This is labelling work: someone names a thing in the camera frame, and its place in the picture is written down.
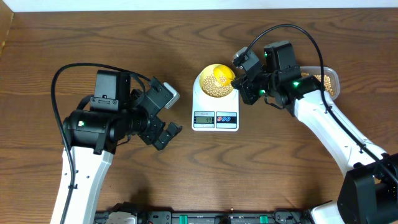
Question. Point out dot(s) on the soybeans in bowl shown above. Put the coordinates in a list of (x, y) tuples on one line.
[(213, 88)]

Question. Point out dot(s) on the pile of soybeans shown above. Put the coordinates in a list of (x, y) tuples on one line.
[(327, 82)]

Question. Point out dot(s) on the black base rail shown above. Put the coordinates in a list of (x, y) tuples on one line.
[(126, 212)]

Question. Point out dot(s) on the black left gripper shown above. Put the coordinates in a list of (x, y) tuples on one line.
[(150, 135)]

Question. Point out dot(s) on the white digital kitchen scale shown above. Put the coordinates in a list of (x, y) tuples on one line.
[(212, 113)]

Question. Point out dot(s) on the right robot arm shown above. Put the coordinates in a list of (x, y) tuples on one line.
[(369, 190)]

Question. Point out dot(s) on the yellow measuring scoop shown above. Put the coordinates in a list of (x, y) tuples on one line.
[(223, 74)]

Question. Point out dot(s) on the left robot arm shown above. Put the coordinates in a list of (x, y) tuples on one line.
[(93, 131)]

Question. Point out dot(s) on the pale yellow bowl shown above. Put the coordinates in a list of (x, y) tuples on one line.
[(207, 71)]

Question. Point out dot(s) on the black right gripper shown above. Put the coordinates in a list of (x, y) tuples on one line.
[(245, 88)]

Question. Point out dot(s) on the clear plastic container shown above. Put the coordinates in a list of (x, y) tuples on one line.
[(332, 83)]

